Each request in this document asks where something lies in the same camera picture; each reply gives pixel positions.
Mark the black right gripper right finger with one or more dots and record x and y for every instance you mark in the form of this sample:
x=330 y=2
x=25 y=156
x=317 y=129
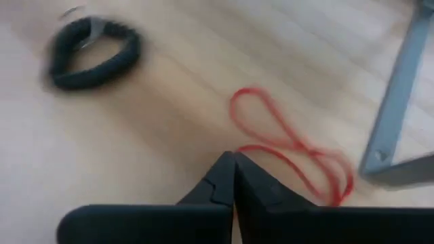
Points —
x=305 y=227

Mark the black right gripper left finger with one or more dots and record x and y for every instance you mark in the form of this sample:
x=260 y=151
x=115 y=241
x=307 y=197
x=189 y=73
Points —
x=152 y=223

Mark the red rubber band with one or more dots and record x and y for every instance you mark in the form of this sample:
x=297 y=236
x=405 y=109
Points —
x=281 y=117

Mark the grey perforated metal riser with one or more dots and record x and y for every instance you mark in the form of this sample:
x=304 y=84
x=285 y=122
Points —
x=396 y=101

